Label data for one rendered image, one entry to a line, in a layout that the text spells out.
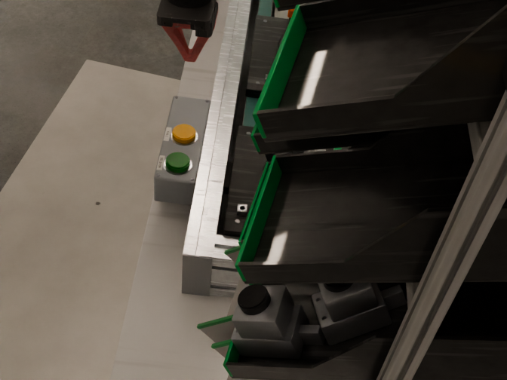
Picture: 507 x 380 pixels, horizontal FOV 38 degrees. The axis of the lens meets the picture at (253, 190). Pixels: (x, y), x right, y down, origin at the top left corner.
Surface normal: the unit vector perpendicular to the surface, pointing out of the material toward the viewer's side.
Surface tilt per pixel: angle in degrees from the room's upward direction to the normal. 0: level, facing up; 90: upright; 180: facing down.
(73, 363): 0
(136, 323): 0
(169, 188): 90
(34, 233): 0
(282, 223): 25
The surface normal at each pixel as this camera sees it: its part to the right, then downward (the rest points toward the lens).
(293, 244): -0.33, -0.71
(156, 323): 0.09, -0.67
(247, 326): -0.26, 0.70
